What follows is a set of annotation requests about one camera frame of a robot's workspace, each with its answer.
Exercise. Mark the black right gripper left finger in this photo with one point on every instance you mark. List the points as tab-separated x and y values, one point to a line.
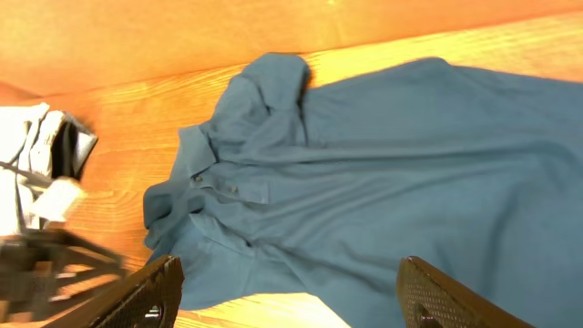
149	298

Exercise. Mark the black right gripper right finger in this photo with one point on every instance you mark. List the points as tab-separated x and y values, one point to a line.
430	298

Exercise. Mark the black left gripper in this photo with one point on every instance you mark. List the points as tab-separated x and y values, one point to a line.
44	273

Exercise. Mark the dark blue polo shirt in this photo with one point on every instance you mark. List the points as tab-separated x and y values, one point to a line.
324	190

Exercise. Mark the folded dark navy garment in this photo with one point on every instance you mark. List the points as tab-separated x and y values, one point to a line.
71	148

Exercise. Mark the folded light blue jeans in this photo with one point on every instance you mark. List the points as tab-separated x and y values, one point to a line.
27	136

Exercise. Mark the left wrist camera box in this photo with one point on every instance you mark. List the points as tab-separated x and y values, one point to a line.
57	201

